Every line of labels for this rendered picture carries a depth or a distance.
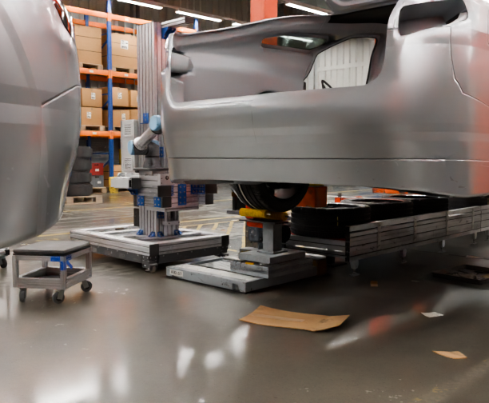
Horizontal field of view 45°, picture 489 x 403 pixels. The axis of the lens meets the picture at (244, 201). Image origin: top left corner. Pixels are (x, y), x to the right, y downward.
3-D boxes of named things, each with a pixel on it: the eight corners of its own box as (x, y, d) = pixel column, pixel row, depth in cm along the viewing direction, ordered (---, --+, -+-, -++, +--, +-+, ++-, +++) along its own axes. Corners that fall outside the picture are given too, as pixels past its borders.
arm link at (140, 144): (144, 157, 482) (175, 126, 442) (127, 157, 473) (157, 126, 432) (141, 144, 485) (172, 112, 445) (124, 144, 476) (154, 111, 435)
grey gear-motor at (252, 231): (286, 266, 451) (286, 221, 448) (245, 260, 480) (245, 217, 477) (300, 263, 464) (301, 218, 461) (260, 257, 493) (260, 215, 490)
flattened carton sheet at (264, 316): (335, 334, 306) (335, 328, 306) (238, 322, 329) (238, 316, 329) (350, 320, 333) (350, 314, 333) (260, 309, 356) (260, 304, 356)
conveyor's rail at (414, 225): (350, 255, 447) (351, 226, 446) (343, 254, 451) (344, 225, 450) (481, 226, 626) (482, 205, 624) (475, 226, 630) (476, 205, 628)
